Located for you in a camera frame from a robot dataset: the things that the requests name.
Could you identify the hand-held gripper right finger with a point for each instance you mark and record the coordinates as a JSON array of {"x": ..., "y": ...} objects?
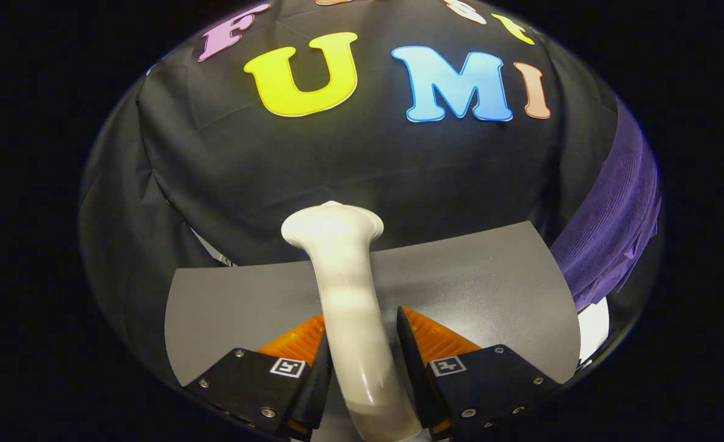
[{"x": 414, "y": 374}]

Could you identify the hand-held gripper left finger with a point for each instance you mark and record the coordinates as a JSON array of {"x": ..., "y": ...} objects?
[{"x": 319, "y": 393}]

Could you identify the grey cabinet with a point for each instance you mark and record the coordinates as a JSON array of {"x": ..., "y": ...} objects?
[{"x": 478, "y": 282}]

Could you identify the white garment steamer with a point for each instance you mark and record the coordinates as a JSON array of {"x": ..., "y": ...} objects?
[{"x": 350, "y": 307}]

